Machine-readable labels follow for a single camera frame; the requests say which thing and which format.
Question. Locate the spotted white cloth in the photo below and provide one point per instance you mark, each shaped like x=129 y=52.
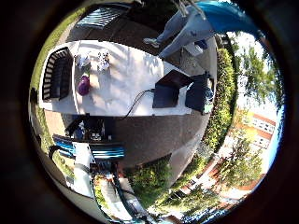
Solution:
x=103 y=60

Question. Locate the black open laptop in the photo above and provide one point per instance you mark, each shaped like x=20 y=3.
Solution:
x=168 y=90

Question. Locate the white box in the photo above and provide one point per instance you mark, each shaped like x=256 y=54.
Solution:
x=193 y=48

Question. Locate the person in blue shirt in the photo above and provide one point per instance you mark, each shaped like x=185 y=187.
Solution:
x=193 y=26

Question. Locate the dark slatted bench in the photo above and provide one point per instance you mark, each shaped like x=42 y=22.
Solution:
x=101 y=15
x=102 y=151

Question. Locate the black slatted plastic basket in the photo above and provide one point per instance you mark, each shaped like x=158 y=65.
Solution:
x=57 y=74

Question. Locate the purple eggplant plush toy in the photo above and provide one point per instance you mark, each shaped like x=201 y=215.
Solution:
x=83 y=85

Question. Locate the grey and white plush toy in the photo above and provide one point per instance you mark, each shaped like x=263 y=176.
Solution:
x=82 y=59

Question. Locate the orange and white building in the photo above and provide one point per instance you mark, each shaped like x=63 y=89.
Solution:
x=263 y=127

